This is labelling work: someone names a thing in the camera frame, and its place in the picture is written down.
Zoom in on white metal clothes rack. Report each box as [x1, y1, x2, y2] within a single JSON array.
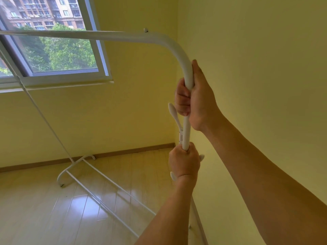
[[0, 28, 208, 245]]

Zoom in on person's left forearm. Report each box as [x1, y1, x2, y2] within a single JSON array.
[[134, 175, 199, 245]]

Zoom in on white framed window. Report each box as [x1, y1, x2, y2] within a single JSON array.
[[0, 0, 114, 94]]

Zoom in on person's right hand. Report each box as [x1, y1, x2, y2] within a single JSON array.
[[174, 59, 223, 132]]

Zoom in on green trees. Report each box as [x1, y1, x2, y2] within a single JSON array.
[[0, 23, 99, 77]]

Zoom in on white plastic side hooks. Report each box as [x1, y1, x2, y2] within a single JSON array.
[[168, 103, 205, 182]]

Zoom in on person's right forearm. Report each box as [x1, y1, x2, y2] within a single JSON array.
[[199, 110, 327, 245]]

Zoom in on brown wooden baseboard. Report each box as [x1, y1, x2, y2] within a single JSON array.
[[0, 142, 176, 173]]

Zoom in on brick apartment building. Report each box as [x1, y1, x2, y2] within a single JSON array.
[[0, 0, 86, 31]]

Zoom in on person's left hand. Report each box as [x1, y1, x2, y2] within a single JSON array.
[[168, 142, 201, 181]]

